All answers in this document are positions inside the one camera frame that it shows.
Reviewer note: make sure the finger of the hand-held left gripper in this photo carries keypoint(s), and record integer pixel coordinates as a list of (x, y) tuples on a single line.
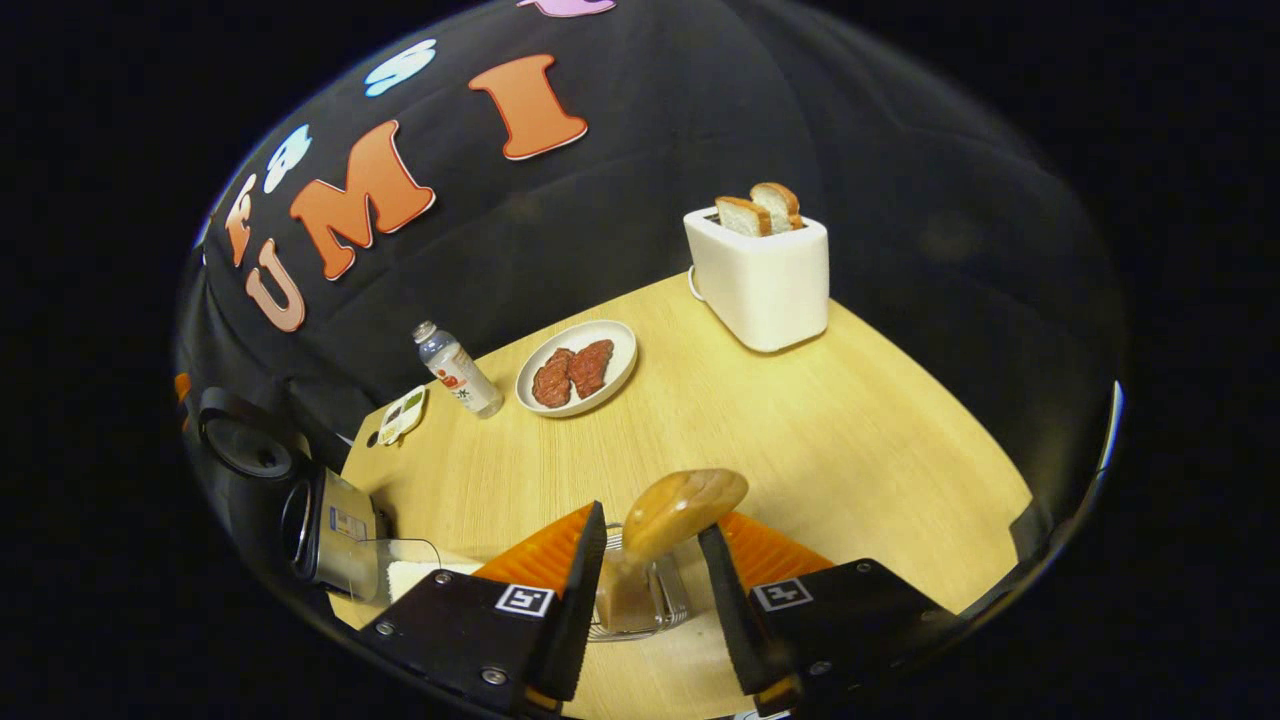
[(182, 390)]

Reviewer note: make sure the wooden spoon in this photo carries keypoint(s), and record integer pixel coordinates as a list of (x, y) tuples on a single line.
[(680, 510)]

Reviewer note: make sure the black backdrop cloth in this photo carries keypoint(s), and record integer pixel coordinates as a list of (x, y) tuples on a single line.
[(800, 120)]

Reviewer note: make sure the toasted bread slice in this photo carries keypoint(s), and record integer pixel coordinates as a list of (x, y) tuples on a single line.
[(782, 205), (742, 218)]

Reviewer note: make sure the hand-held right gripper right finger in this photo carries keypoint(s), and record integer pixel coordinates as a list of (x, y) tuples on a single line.
[(735, 620)]

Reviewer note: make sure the small divided bean dish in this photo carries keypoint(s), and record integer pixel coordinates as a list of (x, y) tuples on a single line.
[(402, 415)]

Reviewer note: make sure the clear glass container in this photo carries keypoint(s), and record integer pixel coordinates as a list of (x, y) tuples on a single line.
[(400, 552)]

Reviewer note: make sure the white round plate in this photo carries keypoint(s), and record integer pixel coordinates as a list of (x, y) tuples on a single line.
[(615, 345)]

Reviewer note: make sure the dark grey rice cooker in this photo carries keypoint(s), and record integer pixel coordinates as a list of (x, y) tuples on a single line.
[(335, 535)]

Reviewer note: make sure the white toaster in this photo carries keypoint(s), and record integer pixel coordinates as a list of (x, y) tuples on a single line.
[(765, 290)]

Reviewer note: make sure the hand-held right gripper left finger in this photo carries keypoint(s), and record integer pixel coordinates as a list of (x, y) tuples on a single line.
[(580, 610)]

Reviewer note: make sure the clear plastic bottle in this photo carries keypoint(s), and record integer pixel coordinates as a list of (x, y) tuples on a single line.
[(462, 375)]

